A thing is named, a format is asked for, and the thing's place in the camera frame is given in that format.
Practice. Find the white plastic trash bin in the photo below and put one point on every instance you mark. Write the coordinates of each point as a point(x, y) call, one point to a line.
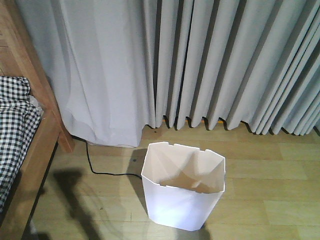
point(182, 184)

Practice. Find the light grey curtain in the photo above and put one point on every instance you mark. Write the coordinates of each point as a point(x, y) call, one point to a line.
point(118, 65)

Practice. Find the black white checkered bedding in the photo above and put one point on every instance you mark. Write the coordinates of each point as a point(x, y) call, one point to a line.
point(19, 121)

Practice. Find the wooden bed frame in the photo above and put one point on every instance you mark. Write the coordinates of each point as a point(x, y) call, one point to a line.
point(18, 57)

